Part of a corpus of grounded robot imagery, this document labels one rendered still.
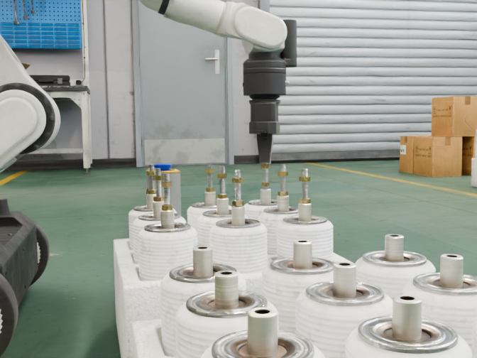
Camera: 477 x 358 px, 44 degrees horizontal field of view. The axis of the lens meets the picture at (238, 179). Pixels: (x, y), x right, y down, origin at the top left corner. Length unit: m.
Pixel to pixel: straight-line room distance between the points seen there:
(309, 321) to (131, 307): 0.40
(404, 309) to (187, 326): 0.19
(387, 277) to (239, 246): 0.32
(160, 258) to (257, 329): 0.51
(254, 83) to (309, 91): 5.16
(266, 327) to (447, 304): 0.23
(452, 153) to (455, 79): 2.44
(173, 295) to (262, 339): 0.22
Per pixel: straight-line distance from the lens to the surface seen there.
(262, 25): 1.20
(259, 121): 1.19
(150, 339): 0.70
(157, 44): 6.15
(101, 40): 6.15
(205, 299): 0.58
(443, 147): 4.70
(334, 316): 0.56
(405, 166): 5.09
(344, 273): 0.59
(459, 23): 7.17
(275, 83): 1.21
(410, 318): 0.49
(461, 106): 4.77
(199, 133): 6.14
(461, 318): 0.62
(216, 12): 1.21
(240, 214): 0.99
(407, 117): 6.79
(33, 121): 1.23
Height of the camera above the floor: 0.42
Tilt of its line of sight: 5 degrees down
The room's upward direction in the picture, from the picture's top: 1 degrees counter-clockwise
